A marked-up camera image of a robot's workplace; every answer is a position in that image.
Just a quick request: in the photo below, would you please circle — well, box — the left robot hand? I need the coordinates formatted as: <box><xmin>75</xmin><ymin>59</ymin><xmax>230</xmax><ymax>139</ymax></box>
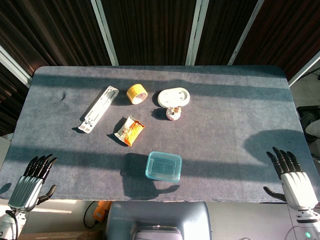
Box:
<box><xmin>7</xmin><ymin>153</ymin><xmax>58</xmax><ymax>213</ymax></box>

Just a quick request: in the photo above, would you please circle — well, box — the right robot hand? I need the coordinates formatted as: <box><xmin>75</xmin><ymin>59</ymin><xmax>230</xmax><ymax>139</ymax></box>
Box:
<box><xmin>263</xmin><ymin>146</ymin><xmax>319</xmax><ymax>210</ymax></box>

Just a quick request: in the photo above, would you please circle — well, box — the teal plastic container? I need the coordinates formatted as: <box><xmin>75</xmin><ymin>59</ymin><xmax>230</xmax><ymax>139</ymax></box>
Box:
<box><xmin>145</xmin><ymin>150</ymin><xmax>183</xmax><ymax>183</ymax></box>

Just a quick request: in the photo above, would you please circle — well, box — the orange device on floor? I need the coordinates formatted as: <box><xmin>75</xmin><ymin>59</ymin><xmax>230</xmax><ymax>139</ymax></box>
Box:
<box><xmin>92</xmin><ymin>200</ymin><xmax>113</xmax><ymax>224</ymax></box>

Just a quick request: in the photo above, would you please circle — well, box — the white folding stand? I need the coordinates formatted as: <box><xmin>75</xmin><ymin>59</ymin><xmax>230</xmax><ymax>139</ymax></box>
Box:
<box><xmin>77</xmin><ymin>85</ymin><xmax>120</xmax><ymax>135</ymax></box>

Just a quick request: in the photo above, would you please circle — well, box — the orange white snack packet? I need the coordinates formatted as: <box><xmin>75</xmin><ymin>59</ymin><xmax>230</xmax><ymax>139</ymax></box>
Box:
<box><xmin>114</xmin><ymin>115</ymin><xmax>146</xmax><ymax>147</ymax></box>

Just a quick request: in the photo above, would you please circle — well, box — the robot torso base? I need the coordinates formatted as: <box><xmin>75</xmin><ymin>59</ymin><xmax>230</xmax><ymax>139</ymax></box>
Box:
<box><xmin>104</xmin><ymin>201</ymin><xmax>213</xmax><ymax>240</ymax></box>

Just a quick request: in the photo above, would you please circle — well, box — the small pink white toy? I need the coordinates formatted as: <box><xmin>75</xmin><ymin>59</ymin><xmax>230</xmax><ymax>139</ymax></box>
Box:
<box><xmin>165</xmin><ymin>106</ymin><xmax>183</xmax><ymax>122</ymax></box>

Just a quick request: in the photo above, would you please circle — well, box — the yellow tape roll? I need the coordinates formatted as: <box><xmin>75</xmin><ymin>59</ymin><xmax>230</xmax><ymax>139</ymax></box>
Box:
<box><xmin>126</xmin><ymin>83</ymin><xmax>149</xmax><ymax>105</ymax></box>

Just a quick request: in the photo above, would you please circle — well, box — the white oval dish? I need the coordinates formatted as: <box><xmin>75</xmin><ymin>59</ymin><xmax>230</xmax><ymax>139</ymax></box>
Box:
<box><xmin>157</xmin><ymin>87</ymin><xmax>191</xmax><ymax>109</ymax></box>

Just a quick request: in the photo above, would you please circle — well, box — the grey blue table mat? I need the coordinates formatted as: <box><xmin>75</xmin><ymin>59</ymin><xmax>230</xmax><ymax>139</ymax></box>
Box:
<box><xmin>0</xmin><ymin>65</ymin><xmax>320</xmax><ymax>203</ymax></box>

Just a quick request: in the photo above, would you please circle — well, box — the black cable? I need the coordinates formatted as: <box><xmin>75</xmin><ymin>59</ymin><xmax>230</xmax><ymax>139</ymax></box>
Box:
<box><xmin>83</xmin><ymin>200</ymin><xmax>101</xmax><ymax>229</ymax></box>

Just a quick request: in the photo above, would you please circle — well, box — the dark equipment with cables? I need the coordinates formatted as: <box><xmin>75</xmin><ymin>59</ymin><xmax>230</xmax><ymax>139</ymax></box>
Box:
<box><xmin>296</xmin><ymin>105</ymin><xmax>320</xmax><ymax>145</ymax></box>

